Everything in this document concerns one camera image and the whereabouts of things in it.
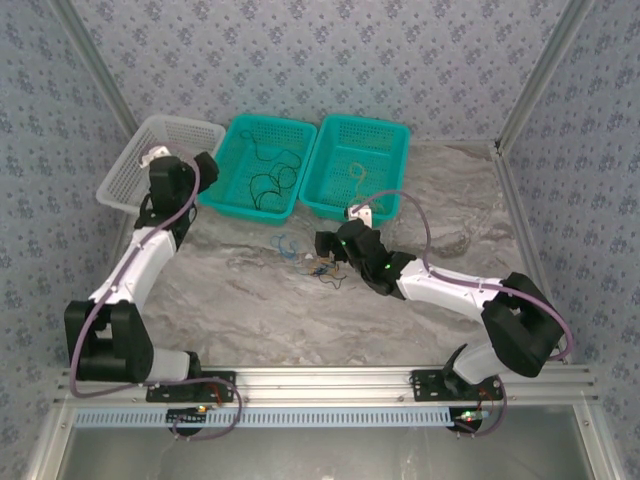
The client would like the dark navy cable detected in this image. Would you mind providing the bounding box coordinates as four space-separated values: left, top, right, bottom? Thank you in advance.
294 262 349 292

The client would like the blue cable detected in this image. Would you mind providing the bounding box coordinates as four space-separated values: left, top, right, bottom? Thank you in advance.
269 231 304 264

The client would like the black cable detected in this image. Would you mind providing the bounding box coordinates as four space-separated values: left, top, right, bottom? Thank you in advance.
238 129 302 210

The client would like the teal plastic basket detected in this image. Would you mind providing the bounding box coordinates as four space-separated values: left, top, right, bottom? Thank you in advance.
298 113 412 230
197 113 319 227

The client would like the white plastic basket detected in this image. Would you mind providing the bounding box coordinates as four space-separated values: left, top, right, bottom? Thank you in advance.
95 114 227 216

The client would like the right control board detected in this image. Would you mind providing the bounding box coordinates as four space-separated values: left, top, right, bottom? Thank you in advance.
452 407 489 431

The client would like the control board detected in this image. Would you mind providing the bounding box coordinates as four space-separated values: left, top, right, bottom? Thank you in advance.
452 407 489 431
167 405 211 426

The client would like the left control board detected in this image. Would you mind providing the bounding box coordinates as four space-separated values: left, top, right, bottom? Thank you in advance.
167 405 211 426

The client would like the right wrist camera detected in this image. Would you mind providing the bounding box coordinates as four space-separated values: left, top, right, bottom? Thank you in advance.
343 202 375 227

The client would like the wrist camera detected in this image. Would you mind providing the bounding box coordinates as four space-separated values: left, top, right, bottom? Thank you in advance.
139 143 172 169
343 202 375 227

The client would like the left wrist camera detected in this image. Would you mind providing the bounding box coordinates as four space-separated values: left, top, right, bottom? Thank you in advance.
139 143 172 169

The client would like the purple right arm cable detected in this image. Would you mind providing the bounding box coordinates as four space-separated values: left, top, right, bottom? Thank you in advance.
367 189 574 439

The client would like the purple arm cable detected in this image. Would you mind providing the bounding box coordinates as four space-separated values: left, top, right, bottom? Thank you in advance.
367 189 574 439
68 142 245 444

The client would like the aluminium table side rail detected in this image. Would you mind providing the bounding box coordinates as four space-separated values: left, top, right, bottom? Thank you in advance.
74 214 132 369
492 144 571 364

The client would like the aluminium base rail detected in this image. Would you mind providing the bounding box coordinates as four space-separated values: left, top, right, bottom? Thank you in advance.
53 364 599 405

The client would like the aluminium frame post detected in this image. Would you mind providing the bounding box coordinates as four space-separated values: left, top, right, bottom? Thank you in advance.
494 0 596 151
49 0 139 134

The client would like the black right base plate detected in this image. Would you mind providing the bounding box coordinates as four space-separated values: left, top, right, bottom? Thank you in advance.
409 368 504 404

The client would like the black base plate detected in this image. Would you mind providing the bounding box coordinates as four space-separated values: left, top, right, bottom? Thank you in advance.
145 370 237 404
409 368 504 404

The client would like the white slotted cable duct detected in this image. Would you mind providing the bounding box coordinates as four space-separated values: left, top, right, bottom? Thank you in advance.
73 405 484 430

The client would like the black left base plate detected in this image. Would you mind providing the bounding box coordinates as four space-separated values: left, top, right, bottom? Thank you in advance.
145 370 237 404

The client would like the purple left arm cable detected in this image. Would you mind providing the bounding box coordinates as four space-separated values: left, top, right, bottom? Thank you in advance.
68 142 245 444

